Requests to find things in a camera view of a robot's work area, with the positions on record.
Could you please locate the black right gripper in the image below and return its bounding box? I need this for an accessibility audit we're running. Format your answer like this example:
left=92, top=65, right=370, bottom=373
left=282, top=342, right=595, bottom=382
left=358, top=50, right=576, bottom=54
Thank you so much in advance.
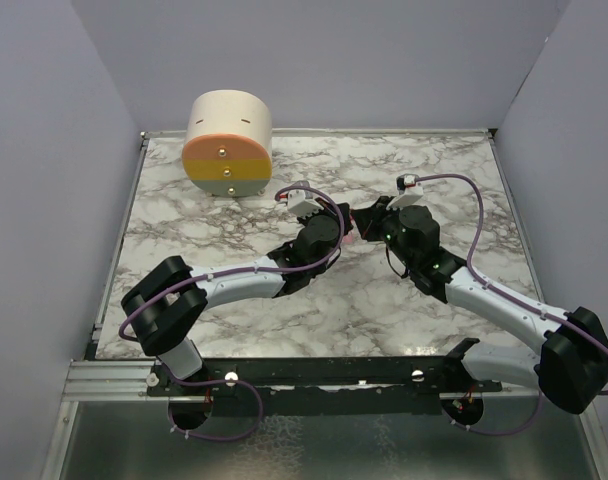
left=352, top=196, right=417, bottom=270

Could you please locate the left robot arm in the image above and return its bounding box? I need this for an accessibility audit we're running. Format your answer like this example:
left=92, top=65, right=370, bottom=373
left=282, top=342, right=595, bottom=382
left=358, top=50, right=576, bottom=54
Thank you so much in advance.
left=121, top=203, right=352, bottom=395

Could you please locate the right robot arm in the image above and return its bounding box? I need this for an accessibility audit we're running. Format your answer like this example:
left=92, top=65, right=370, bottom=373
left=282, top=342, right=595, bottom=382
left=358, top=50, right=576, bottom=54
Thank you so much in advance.
left=351, top=196, right=608, bottom=414

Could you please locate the round cream drawer cabinet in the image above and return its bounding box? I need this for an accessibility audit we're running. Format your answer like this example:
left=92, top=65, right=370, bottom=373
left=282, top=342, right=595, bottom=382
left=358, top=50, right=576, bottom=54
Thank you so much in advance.
left=181, top=90, right=272, bottom=197

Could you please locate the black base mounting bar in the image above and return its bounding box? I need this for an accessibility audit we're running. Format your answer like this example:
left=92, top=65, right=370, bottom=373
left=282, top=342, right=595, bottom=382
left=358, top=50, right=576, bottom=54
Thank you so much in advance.
left=148, top=355, right=505, bottom=401

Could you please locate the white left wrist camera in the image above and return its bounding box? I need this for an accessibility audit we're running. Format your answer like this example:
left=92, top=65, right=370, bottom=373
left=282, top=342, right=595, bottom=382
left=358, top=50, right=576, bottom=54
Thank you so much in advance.
left=276, top=187, right=322, bottom=218

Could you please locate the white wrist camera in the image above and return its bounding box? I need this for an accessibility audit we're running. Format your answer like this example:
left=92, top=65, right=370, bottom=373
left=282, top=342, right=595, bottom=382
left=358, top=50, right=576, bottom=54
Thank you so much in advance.
left=387, top=174, right=423, bottom=210
left=276, top=187, right=322, bottom=218

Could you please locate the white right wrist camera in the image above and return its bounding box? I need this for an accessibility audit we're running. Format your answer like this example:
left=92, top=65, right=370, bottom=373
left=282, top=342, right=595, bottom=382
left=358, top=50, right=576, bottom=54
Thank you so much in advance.
left=387, top=174, right=423, bottom=210

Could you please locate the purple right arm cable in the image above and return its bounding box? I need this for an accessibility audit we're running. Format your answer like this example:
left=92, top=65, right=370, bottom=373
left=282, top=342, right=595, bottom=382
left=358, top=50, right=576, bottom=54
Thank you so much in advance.
left=406, top=173, right=608, bottom=435

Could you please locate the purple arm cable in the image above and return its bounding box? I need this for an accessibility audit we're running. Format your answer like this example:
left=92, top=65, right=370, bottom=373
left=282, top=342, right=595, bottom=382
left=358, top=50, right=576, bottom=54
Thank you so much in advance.
left=406, top=173, right=608, bottom=435
left=118, top=184, right=346, bottom=442

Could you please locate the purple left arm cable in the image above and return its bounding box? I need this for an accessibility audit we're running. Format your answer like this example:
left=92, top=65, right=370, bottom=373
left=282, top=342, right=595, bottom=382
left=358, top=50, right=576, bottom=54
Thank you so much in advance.
left=118, top=184, right=346, bottom=442

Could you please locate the aluminium frame rail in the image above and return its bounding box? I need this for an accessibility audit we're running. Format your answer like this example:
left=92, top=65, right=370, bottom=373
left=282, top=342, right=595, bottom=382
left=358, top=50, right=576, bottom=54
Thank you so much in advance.
left=62, top=360, right=154, bottom=402

